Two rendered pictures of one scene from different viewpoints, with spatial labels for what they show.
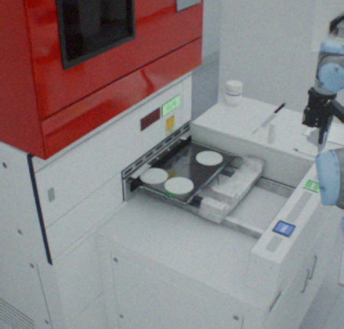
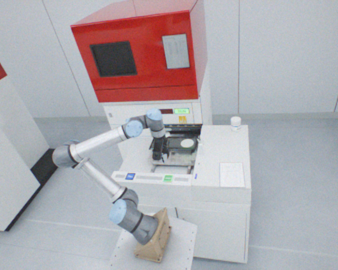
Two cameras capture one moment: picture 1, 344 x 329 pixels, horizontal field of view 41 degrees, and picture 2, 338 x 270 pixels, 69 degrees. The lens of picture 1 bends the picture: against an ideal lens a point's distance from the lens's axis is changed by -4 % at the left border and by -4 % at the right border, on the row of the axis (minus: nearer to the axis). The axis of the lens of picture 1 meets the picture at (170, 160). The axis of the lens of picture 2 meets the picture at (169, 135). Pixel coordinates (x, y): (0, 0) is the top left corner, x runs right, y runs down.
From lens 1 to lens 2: 1.91 m
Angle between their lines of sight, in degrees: 61
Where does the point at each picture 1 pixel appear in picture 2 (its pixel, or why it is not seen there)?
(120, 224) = (142, 142)
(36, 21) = (85, 59)
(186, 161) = (179, 137)
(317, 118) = not seen: hidden behind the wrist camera
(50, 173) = (109, 108)
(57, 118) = (101, 91)
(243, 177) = (181, 158)
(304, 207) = (148, 179)
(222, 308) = not seen: hidden behind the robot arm
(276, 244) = (120, 177)
